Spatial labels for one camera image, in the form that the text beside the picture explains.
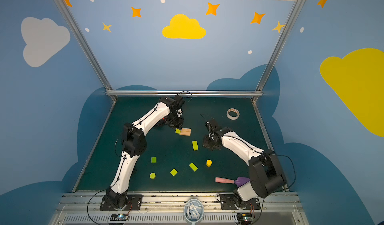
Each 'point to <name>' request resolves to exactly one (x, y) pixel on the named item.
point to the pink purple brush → (239, 181)
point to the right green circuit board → (244, 218)
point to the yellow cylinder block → (208, 163)
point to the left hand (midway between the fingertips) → (181, 127)
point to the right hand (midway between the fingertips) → (207, 143)
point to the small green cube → (153, 160)
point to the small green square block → (173, 172)
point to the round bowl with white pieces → (193, 210)
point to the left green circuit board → (119, 217)
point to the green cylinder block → (152, 175)
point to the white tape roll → (233, 113)
